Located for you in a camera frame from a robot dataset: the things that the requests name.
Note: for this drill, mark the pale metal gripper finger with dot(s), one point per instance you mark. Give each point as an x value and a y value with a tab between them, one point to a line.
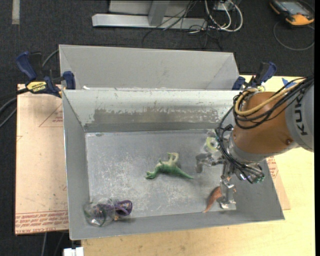
206	159
228	196

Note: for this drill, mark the orange toy dinosaur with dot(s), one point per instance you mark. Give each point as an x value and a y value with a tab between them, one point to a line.
213	197

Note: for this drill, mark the green toy dinosaur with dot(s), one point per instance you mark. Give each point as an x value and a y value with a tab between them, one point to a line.
168	168

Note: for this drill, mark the grey metal bin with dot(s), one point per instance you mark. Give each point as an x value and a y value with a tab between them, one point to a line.
125	160

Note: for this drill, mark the brown cardboard board red print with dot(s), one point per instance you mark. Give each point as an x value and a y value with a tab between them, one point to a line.
37	162

